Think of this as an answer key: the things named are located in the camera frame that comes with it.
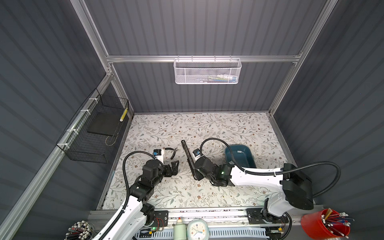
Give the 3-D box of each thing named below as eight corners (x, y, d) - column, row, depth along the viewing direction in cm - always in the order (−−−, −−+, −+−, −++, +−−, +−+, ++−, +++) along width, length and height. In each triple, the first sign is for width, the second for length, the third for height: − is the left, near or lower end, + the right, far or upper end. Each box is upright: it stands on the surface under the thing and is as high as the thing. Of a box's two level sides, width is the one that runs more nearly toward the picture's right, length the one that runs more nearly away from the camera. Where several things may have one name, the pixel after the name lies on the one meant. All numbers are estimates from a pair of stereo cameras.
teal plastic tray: (226, 170, 92) (227, 166, 87) (223, 149, 102) (224, 144, 97) (253, 170, 92) (256, 166, 87) (247, 149, 102) (250, 144, 97)
